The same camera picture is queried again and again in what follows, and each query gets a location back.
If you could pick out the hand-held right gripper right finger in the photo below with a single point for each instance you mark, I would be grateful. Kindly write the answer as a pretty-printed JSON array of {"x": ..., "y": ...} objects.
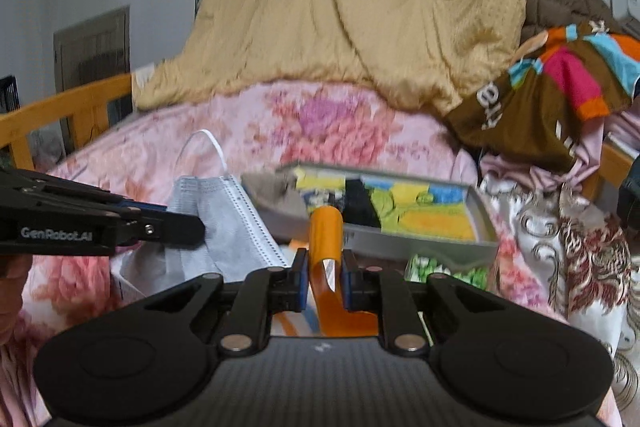
[{"x": 348, "y": 282}]

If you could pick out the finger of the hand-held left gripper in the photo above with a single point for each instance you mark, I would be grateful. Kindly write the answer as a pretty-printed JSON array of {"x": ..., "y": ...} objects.
[
  {"x": 142, "y": 208},
  {"x": 170, "y": 231}
]

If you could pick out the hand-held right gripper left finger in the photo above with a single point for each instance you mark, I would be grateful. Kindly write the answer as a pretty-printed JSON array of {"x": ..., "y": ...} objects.
[{"x": 300, "y": 281}]

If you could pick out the grey face mask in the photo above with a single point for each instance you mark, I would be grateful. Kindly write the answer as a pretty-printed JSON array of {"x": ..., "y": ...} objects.
[{"x": 225, "y": 227}]

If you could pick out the grey box with colourful print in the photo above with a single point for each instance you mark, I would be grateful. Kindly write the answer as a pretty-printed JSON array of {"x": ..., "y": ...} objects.
[{"x": 425, "y": 227}]

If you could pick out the black sock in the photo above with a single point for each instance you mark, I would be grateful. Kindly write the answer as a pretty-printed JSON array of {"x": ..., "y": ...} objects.
[{"x": 360, "y": 202}]

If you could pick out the grey sock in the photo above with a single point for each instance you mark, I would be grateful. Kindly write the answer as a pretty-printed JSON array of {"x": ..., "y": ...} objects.
[{"x": 272, "y": 194}]

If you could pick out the green and white packet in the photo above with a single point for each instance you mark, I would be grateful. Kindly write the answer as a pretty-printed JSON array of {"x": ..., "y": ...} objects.
[{"x": 450, "y": 272}]

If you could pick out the black crate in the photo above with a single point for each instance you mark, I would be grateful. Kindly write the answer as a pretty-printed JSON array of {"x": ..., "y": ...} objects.
[{"x": 9, "y": 94}]

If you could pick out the pink floral bed sheet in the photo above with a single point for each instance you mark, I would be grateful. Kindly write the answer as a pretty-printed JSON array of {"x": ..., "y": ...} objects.
[{"x": 325, "y": 127}]

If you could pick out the grey door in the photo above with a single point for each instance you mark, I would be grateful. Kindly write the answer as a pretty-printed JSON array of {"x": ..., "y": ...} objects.
[{"x": 90, "y": 52}]

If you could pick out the pale pink cloth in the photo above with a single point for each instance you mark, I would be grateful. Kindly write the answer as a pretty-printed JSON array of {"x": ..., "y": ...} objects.
[{"x": 505, "y": 169}]

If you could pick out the ornate patterned satin cloth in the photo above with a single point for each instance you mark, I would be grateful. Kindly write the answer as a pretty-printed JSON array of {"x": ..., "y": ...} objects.
[{"x": 575, "y": 257}]

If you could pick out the brown colourful striped shirt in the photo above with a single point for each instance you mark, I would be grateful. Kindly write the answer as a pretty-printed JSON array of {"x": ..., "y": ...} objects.
[{"x": 530, "y": 107}]

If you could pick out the yellow blanket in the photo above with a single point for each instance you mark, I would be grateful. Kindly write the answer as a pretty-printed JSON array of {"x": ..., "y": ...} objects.
[{"x": 325, "y": 7}]

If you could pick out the blue jeans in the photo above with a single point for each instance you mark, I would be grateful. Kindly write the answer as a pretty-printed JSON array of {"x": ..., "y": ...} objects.
[{"x": 630, "y": 197}]

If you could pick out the wooden bed frame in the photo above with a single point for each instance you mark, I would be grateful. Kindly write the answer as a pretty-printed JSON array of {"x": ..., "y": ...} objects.
[{"x": 60, "y": 104}]

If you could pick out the wooden bed end rail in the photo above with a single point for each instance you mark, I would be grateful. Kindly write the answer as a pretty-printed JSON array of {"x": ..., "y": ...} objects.
[{"x": 607, "y": 167}]

